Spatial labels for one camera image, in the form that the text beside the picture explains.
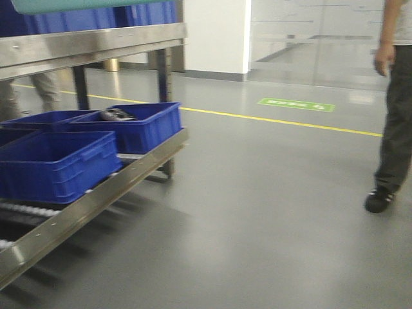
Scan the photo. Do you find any light blue plastic bin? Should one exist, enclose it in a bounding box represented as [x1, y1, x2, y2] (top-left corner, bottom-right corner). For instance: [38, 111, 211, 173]
[11, 0, 162, 15]

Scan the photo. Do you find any blue crate upper left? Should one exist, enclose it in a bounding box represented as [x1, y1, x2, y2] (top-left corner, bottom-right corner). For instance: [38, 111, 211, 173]
[1, 1, 178, 37]

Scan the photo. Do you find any person in beige trousers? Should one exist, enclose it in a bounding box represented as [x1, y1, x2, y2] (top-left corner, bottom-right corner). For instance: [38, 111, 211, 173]
[1, 71, 61, 122]

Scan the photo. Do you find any blue crate with snack bag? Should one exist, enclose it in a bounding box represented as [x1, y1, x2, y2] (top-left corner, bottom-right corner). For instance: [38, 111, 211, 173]
[1, 110, 97, 132]

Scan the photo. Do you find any blue crate front lower shelf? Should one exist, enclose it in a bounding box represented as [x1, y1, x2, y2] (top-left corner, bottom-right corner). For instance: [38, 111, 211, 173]
[1, 131, 122, 204]

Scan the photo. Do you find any blue crate shelf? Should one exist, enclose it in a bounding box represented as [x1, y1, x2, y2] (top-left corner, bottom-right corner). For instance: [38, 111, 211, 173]
[1, 131, 122, 204]
[70, 102, 182, 155]

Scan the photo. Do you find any stainless steel shelf rack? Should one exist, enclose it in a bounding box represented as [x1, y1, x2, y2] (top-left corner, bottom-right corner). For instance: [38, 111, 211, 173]
[1, 23, 189, 287]

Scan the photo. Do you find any blue crate back lower shelf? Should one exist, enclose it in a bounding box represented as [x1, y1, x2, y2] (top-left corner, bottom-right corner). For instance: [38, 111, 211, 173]
[70, 102, 182, 155]

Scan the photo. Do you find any person in dark trousers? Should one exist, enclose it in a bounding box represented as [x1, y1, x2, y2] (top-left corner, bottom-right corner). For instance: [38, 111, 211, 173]
[364, 1, 411, 213]

